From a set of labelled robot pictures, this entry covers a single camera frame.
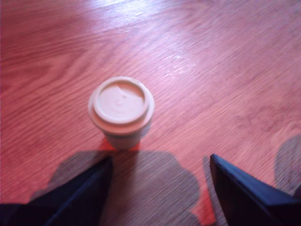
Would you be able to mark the pale beige coffee capsule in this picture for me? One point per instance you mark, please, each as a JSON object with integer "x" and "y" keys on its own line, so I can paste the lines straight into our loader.
{"x": 121, "y": 110}

